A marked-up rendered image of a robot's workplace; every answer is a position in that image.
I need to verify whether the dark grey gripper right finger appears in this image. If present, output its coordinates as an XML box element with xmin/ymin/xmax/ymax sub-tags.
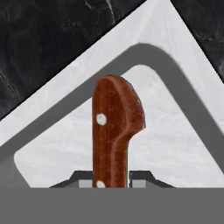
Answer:
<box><xmin>127</xmin><ymin>171</ymin><xmax>177</xmax><ymax>189</ymax></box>

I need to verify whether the brown wooden-handled knife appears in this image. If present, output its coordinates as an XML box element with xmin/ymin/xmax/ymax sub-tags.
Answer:
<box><xmin>91</xmin><ymin>74</ymin><xmax>146</xmax><ymax>189</ymax></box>

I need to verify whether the white sink basin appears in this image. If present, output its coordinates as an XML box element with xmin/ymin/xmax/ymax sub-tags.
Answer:
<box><xmin>0</xmin><ymin>0</ymin><xmax>224</xmax><ymax>189</ymax></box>

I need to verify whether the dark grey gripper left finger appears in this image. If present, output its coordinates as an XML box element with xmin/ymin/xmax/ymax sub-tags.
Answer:
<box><xmin>48</xmin><ymin>170</ymin><xmax>95</xmax><ymax>189</ymax></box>

